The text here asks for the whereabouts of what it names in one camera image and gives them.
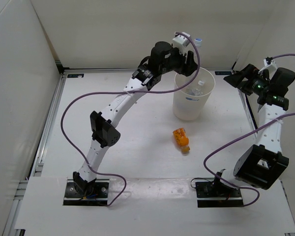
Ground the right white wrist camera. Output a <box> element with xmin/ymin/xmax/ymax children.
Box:
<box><xmin>258</xmin><ymin>57</ymin><xmax>277</xmax><ymax>75</ymax></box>

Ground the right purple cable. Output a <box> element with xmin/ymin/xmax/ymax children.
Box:
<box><xmin>203</xmin><ymin>53</ymin><xmax>295</xmax><ymax>207</ymax></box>

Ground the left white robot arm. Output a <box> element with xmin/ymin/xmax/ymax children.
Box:
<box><xmin>73</xmin><ymin>37</ymin><xmax>198</xmax><ymax>197</ymax></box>

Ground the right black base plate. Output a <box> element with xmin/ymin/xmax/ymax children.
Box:
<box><xmin>190</xmin><ymin>177</ymin><xmax>243</xmax><ymax>208</ymax></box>

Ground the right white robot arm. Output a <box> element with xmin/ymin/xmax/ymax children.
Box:
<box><xmin>211</xmin><ymin>64</ymin><xmax>295</xmax><ymax>197</ymax></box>

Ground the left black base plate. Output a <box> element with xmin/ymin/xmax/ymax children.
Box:
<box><xmin>63</xmin><ymin>179</ymin><xmax>110</xmax><ymax>207</ymax></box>

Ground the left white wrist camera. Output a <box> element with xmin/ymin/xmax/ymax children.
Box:
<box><xmin>172</xmin><ymin>32</ymin><xmax>191</xmax><ymax>56</ymax></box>

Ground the cream plastic bin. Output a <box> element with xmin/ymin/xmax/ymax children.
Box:
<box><xmin>173</xmin><ymin>68</ymin><xmax>215</xmax><ymax>121</ymax></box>

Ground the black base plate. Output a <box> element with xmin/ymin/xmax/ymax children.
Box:
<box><xmin>190</xmin><ymin>177</ymin><xmax>243</xmax><ymax>208</ymax></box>
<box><xmin>63</xmin><ymin>179</ymin><xmax>110</xmax><ymax>207</ymax></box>

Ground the left blue corner sticker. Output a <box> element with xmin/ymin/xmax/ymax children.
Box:
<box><xmin>67</xmin><ymin>74</ymin><xmax>84</xmax><ymax>78</ymax></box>

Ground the orange juice bottle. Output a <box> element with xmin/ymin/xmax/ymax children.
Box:
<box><xmin>173</xmin><ymin>128</ymin><xmax>190</xmax><ymax>153</ymax></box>

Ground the blue corner sticker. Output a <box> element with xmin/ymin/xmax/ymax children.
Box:
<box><xmin>67</xmin><ymin>74</ymin><xmax>84</xmax><ymax>78</ymax></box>
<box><xmin>214</xmin><ymin>71</ymin><xmax>232</xmax><ymax>76</ymax></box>

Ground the aluminium table frame rail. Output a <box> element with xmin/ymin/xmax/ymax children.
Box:
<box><xmin>1</xmin><ymin>60</ymin><xmax>66</xmax><ymax>236</ymax></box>

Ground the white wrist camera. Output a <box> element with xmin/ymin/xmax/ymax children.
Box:
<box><xmin>258</xmin><ymin>57</ymin><xmax>277</xmax><ymax>75</ymax></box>
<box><xmin>172</xmin><ymin>32</ymin><xmax>191</xmax><ymax>56</ymax></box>

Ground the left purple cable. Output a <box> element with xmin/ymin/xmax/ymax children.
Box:
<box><xmin>60</xmin><ymin>31</ymin><xmax>201</xmax><ymax>207</ymax></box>

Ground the blue label plastic bottle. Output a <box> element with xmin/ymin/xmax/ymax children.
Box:
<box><xmin>186</xmin><ymin>87</ymin><xmax>204</xmax><ymax>96</ymax></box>

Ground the right blue corner sticker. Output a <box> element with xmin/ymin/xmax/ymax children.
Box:
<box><xmin>214</xmin><ymin>71</ymin><xmax>232</xmax><ymax>76</ymax></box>

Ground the clear plastic bottle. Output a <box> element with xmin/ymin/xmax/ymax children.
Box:
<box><xmin>193</xmin><ymin>38</ymin><xmax>203</xmax><ymax>54</ymax></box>

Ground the white label lemon bottle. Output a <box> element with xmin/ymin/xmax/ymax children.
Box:
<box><xmin>196</xmin><ymin>80</ymin><xmax>205</xmax><ymax>90</ymax></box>

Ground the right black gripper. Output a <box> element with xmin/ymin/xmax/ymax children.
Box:
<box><xmin>224</xmin><ymin>64</ymin><xmax>271</xmax><ymax>96</ymax></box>

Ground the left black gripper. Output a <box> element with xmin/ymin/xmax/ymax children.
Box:
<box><xmin>159</xmin><ymin>45</ymin><xmax>198</xmax><ymax>77</ymax></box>

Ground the purple cable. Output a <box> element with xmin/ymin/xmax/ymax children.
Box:
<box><xmin>203</xmin><ymin>53</ymin><xmax>295</xmax><ymax>207</ymax></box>
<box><xmin>60</xmin><ymin>31</ymin><xmax>201</xmax><ymax>207</ymax></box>

